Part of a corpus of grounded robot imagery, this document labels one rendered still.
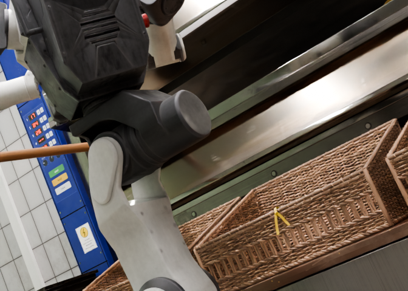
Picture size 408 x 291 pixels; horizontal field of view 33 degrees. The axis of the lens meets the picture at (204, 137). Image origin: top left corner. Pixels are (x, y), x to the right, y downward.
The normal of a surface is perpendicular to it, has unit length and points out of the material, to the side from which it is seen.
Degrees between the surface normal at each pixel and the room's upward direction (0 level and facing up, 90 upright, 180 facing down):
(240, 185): 90
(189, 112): 90
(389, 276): 90
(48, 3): 105
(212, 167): 70
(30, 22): 90
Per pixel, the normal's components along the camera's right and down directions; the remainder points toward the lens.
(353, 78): -0.63, -0.25
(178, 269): 0.58, -0.70
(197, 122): 0.75, -0.43
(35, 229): -0.53, 0.06
